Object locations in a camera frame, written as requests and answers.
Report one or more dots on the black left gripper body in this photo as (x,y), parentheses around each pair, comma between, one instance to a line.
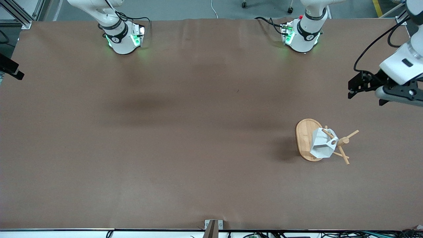
(375,80)

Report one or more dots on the white faceted cup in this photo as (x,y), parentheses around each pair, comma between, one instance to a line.
(322,148)

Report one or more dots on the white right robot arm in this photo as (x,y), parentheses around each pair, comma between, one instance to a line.
(122,43)

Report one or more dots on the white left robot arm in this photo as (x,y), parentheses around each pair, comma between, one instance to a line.
(401,66)

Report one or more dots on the wooden cup rack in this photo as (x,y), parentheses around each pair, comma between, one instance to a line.
(304,138)

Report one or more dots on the aluminium frame profile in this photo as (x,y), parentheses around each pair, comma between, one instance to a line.
(16,13)

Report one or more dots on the small metal corner bracket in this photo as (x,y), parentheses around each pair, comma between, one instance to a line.
(401,21)

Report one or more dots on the metal table edge bracket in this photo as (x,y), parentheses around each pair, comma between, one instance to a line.
(213,229)

